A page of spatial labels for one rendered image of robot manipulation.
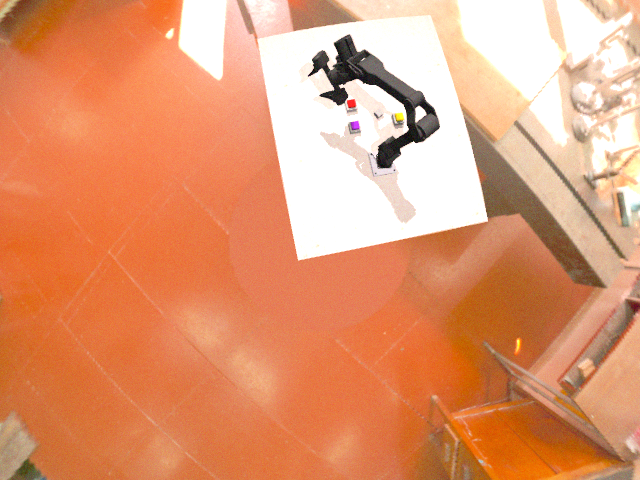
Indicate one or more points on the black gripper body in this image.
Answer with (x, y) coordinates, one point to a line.
(335, 76)

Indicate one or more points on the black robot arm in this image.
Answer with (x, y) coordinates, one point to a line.
(372, 71)

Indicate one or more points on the yellow button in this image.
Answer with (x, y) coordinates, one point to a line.
(398, 119)

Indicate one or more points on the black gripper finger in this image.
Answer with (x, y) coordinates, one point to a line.
(328, 95)
(314, 71)

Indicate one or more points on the purple button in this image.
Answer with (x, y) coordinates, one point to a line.
(354, 127)

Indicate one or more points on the red button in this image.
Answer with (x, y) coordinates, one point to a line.
(351, 105)

